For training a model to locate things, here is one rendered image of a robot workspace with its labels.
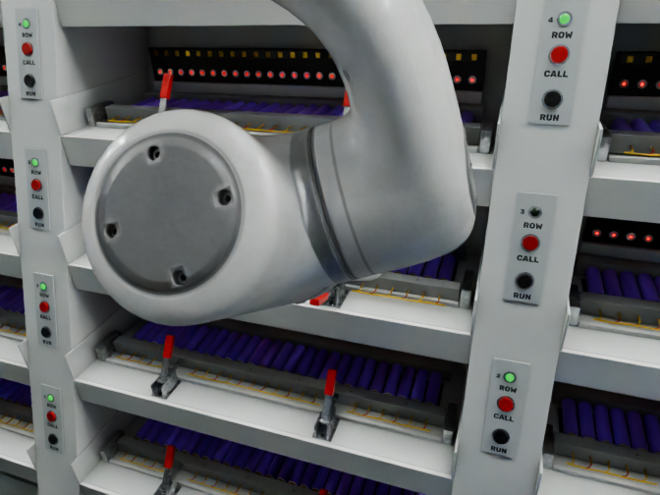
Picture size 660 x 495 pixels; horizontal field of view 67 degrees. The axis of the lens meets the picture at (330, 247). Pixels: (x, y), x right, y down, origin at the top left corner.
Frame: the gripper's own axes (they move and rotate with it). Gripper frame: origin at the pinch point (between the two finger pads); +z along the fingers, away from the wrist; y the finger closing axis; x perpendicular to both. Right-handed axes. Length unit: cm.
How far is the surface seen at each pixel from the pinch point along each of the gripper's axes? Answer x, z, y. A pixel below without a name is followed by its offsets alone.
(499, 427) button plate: 17.4, 15.5, -19.4
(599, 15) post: -27.1, 4.6, -19.7
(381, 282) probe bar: 3.4, 18.1, -2.0
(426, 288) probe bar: 3.0, 17.7, -7.9
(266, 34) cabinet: -31.5, 26.5, 24.8
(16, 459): 49, 28, 58
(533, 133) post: -15.7, 7.6, -16.1
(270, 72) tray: -25.0, 24.7, 22.2
